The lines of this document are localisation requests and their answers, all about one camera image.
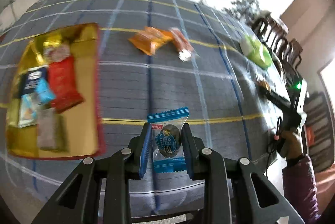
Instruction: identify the yellow candy packet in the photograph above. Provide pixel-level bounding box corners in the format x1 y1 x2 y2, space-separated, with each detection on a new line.
43 33 63 48

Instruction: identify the blue snack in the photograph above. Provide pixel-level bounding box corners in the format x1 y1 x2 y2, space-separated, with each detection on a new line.
147 107 189 174
35 78 56 105

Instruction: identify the black cable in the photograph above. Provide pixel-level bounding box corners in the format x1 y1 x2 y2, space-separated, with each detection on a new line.
265 116 285 178

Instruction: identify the red gold toffee tin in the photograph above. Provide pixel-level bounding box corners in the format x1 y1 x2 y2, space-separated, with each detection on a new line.
6 23 105 160

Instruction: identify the plaid blue tablecloth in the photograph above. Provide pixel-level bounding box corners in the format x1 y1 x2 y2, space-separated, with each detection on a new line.
1 0 287 223

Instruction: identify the orange snack packet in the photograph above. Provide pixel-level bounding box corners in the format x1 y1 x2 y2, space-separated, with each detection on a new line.
128 26 173 56

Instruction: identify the red Chinese snack pack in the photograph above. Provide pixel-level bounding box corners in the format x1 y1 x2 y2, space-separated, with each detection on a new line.
48 56 84 114

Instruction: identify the green tissue pack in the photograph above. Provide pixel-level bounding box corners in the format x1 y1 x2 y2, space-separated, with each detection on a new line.
239 34 273 69

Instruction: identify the person right hand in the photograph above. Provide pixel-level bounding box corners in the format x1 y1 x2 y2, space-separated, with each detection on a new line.
279 128 304 161

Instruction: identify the clear peanut snack bag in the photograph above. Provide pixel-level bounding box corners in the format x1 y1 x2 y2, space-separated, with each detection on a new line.
257 80 271 91

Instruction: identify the grey sesame snack bar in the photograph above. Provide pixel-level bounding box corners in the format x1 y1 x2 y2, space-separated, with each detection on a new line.
37 108 66 151

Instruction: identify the purple sleeve forearm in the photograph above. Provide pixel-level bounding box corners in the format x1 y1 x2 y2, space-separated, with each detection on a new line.
283 154 320 223

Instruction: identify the navy cracker packet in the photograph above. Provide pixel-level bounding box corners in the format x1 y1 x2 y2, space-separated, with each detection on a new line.
18 65 48 128

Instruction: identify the dark wooden chair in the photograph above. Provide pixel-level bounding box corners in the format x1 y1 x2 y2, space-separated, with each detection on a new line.
304 92 334 173
251 10 303 78

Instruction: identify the orange-red clear snack bag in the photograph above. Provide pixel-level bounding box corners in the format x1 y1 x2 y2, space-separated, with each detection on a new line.
169 27 194 61

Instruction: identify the clear nougat snack pack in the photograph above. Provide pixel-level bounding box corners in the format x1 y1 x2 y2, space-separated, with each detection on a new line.
43 42 70 64

